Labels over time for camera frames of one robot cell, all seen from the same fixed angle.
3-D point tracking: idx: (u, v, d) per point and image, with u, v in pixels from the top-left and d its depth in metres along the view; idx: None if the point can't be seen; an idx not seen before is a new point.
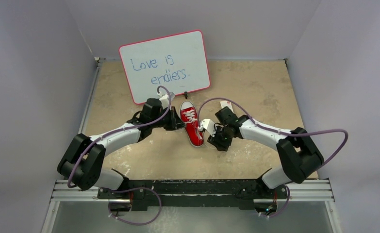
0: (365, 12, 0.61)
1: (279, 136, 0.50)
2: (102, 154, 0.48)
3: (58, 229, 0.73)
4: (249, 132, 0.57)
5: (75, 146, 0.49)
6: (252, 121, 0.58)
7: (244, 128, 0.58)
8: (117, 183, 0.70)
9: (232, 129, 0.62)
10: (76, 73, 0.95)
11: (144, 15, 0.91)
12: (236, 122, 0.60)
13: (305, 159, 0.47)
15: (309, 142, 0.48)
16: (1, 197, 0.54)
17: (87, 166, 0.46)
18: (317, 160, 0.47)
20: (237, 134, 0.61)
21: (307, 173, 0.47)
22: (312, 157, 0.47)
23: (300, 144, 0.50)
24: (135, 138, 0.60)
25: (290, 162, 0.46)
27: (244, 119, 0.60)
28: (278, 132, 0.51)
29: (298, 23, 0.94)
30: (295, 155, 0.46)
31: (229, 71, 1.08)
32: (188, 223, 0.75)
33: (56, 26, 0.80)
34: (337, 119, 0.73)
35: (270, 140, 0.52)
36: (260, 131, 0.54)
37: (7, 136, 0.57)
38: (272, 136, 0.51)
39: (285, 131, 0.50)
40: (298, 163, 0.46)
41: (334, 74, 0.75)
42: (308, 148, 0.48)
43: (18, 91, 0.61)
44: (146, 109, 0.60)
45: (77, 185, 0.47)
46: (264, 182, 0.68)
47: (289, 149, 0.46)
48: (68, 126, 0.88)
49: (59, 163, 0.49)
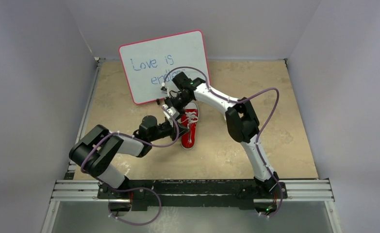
0: (365, 12, 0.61)
1: (227, 105, 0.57)
2: (118, 144, 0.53)
3: (58, 229, 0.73)
4: (201, 95, 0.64)
5: (93, 135, 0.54)
6: (206, 86, 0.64)
7: (198, 93, 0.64)
8: (119, 182, 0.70)
9: (186, 91, 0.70)
10: (76, 73, 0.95)
11: (143, 15, 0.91)
12: (191, 85, 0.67)
13: (246, 124, 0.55)
15: (251, 110, 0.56)
16: (1, 196, 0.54)
17: (102, 154, 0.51)
18: (255, 124, 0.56)
20: (191, 95, 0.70)
21: (247, 134, 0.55)
22: (252, 122, 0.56)
23: (242, 111, 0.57)
24: (137, 150, 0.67)
25: (235, 125, 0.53)
27: (198, 82, 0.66)
28: (227, 100, 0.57)
29: (298, 23, 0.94)
30: (239, 121, 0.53)
31: (228, 71, 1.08)
32: (188, 224, 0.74)
33: (56, 26, 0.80)
34: (337, 119, 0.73)
35: (220, 106, 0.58)
36: (210, 96, 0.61)
37: (6, 135, 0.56)
38: (222, 104, 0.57)
39: (234, 100, 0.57)
40: (240, 127, 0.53)
41: (334, 74, 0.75)
42: (248, 115, 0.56)
43: (18, 91, 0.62)
44: (141, 130, 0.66)
45: (87, 171, 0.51)
46: (257, 177, 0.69)
47: (236, 116, 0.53)
48: (68, 125, 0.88)
49: (72, 148, 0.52)
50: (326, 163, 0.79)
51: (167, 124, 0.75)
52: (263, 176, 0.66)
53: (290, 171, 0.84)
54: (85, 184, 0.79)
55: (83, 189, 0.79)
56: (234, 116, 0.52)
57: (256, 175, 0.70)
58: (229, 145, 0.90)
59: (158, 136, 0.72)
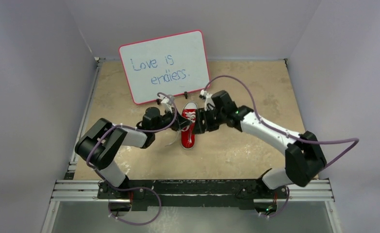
0: (365, 12, 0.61)
1: (287, 140, 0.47)
2: (123, 136, 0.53)
3: (58, 229, 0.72)
4: (251, 127, 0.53)
5: (97, 128, 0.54)
6: (256, 115, 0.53)
7: (246, 124, 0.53)
8: (119, 181, 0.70)
9: (230, 120, 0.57)
10: (76, 73, 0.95)
11: (143, 15, 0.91)
12: (237, 114, 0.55)
13: (311, 164, 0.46)
15: (316, 147, 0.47)
16: (1, 196, 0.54)
17: (107, 146, 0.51)
18: (321, 165, 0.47)
20: (237, 126, 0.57)
21: (312, 177, 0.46)
22: (318, 162, 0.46)
23: (304, 148, 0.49)
24: (141, 141, 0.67)
25: (297, 166, 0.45)
27: (245, 111, 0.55)
28: (286, 134, 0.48)
29: (298, 23, 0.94)
30: (303, 160, 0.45)
31: (228, 71, 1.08)
32: (188, 224, 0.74)
33: (56, 26, 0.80)
34: (337, 119, 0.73)
35: (275, 141, 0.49)
36: (265, 129, 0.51)
37: (6, 135, 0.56)
38: (280, 138, 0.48)
39: (293, 135, 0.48)
40: (304, 168, 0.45)
41: (334, 74, 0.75)
42: (315, 153, 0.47)
43: (18, 91, 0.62)
44: (146, 121, 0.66)
45: (93, 163, 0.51)
46: (265, 182, 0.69)
47: (299, 155, 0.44)
48: (68, 125, 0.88)
49: (77, 142, 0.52)
50: None
51: (169, 115, 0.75)
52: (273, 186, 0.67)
53: None
54: (85, 184, 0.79)
55: (83, 189, 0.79)
56: (296, 155, 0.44)
57: (262, 179, 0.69)
58: (229, 145, 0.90)
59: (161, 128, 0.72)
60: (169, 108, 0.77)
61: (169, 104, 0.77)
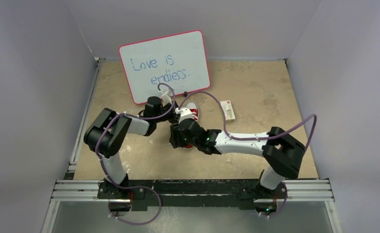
0: (366, 12, 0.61)
1: (260, 143, 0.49)
2: (128, 124, 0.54)
3: (57, 229, 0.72)
4: (225, 147, 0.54)
5: (103, 117, 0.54)
6: (225, 133, 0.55)
7: (220, 144, 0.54)
8: (121, 178, 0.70)
9: (206, 148, 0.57)
10: (76, 73, 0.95)
11: (143, 15, 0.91)
12: (209, 141, 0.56)
13: (292, 155, 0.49)
15: (287, 137, 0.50)
16: (1, 196, 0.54)
17: (115, 133, 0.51)
18: (300, 151, 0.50)
20: (214, 151, 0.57)
21: (298, 166, 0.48)
22: (296, 149, 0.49)
23: (279, 142, 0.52)
24: (144, 129, 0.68)
25: (281, 163, 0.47)
27: (215, 134, 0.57)
28: (257, 139, 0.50)
29: (298, 23, 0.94)
30: (282, 156, 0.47)
31: (228, 71, 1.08)
32: (188, 224, 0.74)
33: (56, 26, 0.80)
34: (337, 119, 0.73)
35: (251, 149, 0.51)
36: (238, 143, 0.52)
37: (6, 135, 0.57)
38: (253, 145, 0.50)
39: (263, 136, 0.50)
40: (287, 161, 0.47)
41: (334, 74, 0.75)
42: (289, 142, 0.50)
43: (18, 92, 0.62)
44: (148, 108, 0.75)
45: (103, 152, 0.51)
46: (264, 185, 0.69)
47: (276, 153, 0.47)
48: (68, 125, 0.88)
49: (85, 133, 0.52)
50: (325, 163, 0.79)
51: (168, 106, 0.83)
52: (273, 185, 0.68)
53: None
54: (85, 184, 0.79)
55: (83, 189, 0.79)
56: (274, 155, 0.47)
57: (260, 182, 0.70)
58: None
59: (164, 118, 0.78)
60: (168, 100, 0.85)
61: (169, 96, 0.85)
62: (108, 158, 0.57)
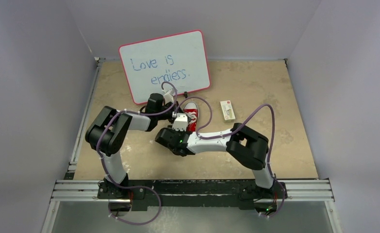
0: (365, 12, 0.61)
1: (224, 141, 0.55)
2: (129, 121, 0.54)
3: (57, 229, 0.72)
4: (197, 146, 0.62)
5: (104, 115, 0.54)
6: (195, 134, 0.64)
7: (192, 145, 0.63)
8: (122, 176, 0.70)
9: (181, 150, 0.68)
10: (76, 73, 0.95)
11: (143, 15, 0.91)
12: (182, 142, 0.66)
13: (255, 148, 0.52)
15: (248, 131, 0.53)
16: (1, 196, 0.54)
17: (116, 131, 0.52)
18: (263, 142, 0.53)
20: (188, 152, 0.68)
21: (262, 158, 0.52)
22: (258, 141, 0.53)
23: (243, 136, 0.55)
24: (145, 125, 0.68)
25: (244, 156, 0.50)
27: (187, 136, 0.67)
28: (222, 136, 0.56)
29: (298, 23, 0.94)
30: (244, 149, 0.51)
31: (228, 71, 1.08)
32: (188, 224, 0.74)
33: (56, 26, 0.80)
34: (337, 118, 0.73)
35: (218, 145, 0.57)
36: (206, 141, 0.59)
37: (6, 135, 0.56)
38: (219, 142, 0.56)
39: (226, 132, 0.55)
40: (250, 154, 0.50)
41: (334, 74, 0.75)
42: (251, 136, 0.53)
43: (18, 92, 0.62)
44: (151, 104, 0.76)
45: (104, 150, 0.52)
46: (260, 185, 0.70)
47: (239, 147, 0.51)
48: (68, 125, 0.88)
49: (86, 131, 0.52)
50: (325, 163, 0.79)
51: (170, 105, 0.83)
52: (269, 184, 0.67)
53: (290, 170, 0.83)
54: (85, 184, 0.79)
55: (83, 189, 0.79)
56: (237, 149, 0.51)
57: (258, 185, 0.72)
58: None
59: (165, 116, 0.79)
60: (170, 99, 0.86)
61: (171, 95, 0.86)
62: (109, 156, 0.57)
